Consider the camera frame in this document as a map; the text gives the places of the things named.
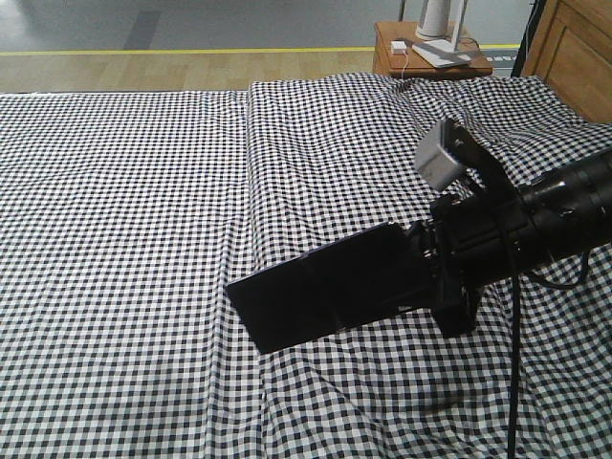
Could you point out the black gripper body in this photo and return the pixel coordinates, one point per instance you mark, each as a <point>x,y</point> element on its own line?
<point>467,245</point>

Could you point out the white power adapter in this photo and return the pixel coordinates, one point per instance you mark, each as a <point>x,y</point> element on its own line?
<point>398,47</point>

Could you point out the white cylindrical speaker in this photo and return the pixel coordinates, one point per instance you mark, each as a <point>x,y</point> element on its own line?
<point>433,21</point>

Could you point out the wooden headboard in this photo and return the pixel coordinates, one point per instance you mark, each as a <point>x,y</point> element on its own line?
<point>571,53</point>

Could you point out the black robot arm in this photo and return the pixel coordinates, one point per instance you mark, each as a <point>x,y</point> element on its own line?
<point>545,230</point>

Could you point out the white desk lamp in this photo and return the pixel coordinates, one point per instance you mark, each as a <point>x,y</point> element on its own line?
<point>443,52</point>

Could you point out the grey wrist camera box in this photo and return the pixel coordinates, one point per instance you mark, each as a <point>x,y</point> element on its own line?
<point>434,160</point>

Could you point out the black white checkered bedsheet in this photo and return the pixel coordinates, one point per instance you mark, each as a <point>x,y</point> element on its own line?
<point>125,215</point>

